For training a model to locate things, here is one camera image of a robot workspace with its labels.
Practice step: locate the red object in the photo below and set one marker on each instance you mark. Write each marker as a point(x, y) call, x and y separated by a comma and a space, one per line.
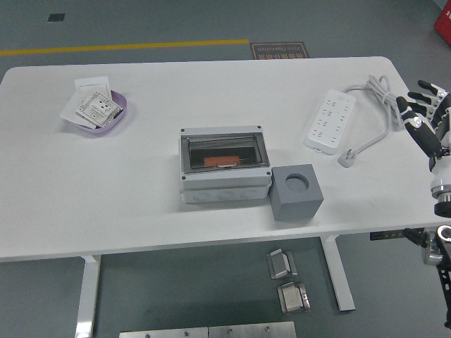
point(444, 21)

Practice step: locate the grey metal plate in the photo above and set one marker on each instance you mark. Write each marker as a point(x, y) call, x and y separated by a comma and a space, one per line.
point(162, 333)
point(252, 331)

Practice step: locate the white power strip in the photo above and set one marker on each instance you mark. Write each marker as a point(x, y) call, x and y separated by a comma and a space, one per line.
point(329, 119)

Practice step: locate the orange cylinder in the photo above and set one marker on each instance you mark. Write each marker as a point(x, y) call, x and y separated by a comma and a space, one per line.
point(211, 161)

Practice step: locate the small metal clamp block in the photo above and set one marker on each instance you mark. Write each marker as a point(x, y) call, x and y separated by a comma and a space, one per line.
point(280, 264)
point(292, 299)

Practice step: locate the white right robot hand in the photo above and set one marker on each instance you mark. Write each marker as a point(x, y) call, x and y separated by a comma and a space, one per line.
point(423, 130)

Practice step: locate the purple plastic tray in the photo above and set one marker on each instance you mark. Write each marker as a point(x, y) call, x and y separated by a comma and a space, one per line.
point(102, 131)

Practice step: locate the grey junction box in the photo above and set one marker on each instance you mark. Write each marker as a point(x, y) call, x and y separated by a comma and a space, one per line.
point(222, 186)

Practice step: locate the grey cube with round hole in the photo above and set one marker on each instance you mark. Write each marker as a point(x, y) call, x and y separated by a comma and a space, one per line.
point(292, 207)

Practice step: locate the white patterned socket panel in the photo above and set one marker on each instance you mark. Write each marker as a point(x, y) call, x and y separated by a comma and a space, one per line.
point(98, 105)

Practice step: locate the yellow floor tape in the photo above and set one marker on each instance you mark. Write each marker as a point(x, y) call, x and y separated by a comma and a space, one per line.
point(141, 45)

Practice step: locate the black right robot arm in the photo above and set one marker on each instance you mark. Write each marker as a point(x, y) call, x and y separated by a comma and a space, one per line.
point(443, 207)

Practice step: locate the plain white switch plate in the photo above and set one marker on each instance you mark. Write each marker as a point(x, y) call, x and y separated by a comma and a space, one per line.
point(91, 84)

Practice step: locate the black perforated bracket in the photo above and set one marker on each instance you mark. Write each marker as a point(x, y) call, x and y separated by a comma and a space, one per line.
point(387, 235)

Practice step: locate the white flat panel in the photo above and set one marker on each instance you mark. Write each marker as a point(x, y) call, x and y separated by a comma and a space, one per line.
point(70, 109)

